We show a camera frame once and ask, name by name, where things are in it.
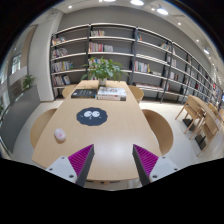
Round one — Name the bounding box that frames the wooden chair right near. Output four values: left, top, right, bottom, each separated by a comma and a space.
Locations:
142, 109, 174, 155

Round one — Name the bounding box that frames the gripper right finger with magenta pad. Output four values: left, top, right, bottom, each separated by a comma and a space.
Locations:
132, 144, 179, 186

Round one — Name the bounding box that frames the small plant on left ledge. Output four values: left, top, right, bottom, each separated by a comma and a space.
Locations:
23, 75, 35, 90

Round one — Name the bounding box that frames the wooden chair left near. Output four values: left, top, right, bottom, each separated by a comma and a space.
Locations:
30, 108, 56, 148

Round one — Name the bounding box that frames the wooden chair at side table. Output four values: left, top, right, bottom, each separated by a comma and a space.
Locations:
182, 95, 204, 131

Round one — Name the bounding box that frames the wooden chair left far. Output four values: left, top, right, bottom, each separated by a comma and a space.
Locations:
62, 84, 76, 98

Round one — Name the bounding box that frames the black book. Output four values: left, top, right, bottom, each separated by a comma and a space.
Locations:
71, 89, 97, 98

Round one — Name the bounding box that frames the dark round face mouse pad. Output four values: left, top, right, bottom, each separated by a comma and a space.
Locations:
76, 107, 108, 126

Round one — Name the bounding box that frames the wooden chair right foreground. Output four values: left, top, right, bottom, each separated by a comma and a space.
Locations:
195, 115, 219, 151

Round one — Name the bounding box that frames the green potted plant on table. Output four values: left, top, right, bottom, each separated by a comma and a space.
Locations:
81, 57, 127, 81

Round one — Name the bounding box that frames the wooden chair right far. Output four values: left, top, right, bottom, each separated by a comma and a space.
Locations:
129, 85, 144, 103

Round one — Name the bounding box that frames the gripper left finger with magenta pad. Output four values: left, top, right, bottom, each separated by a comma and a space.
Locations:
47, 144, 95, 187

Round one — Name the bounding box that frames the large wall bookshelf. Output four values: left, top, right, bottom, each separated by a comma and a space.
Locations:
50, 23, 222, 104

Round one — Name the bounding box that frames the white pink computer mouse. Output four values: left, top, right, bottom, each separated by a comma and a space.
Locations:
54, 128, 66, 142

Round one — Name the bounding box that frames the stack of white books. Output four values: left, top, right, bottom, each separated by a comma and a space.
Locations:
97, 87, 127, 101

